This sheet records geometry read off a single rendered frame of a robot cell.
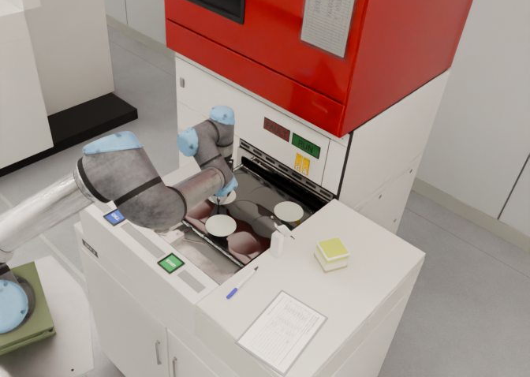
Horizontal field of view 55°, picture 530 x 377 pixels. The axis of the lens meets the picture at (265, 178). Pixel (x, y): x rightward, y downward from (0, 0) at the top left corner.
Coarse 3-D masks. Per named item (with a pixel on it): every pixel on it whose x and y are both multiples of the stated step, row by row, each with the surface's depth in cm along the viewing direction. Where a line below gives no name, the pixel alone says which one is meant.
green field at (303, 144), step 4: (296, 136) 172; (296, 140) 172; (300, 140) 171; (304, 140) 170; (296, 144) 173; (300, 144) 172; (304, 144) 170; (308, 144) 169; (312, 144) 168; (300, 148) 172; (304, 148) 171; (308, 148) 170; (312, 148) 169; (316, 148) 167; (308, 152) 171; (312, 152) 169; (316, 152) 168; (316, 156) 169
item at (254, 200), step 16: (240, 176) 187; (256, 176) 188; (240, 192) 180; (256, 192) 181; (272, 192) 181; (192, 208) 172; (208, 208) 172; (224, 208) 173; (240, 208) 174; (256, 208) 174; (272, 208) 175; (304, 208) 176; (192, 224) 166; (240, 224) 168; (256, 224) 168; (272, 224) 169; (288, 224) 169; (224, 240) 162; (240, 240) 162; (256, 240) 163; (240, 256) 157; (256, 256) 158
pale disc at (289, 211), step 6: (282, 204) 177; (288, 204) 177; (294, 204) 177; (276, 210) 174; (282, 210) 175; (288, 210) 175; (294, 210) 175; (300, 210) 175; (282, 216) 172; (288, 216) 172; (294, 216) 173; (300, 216) 173
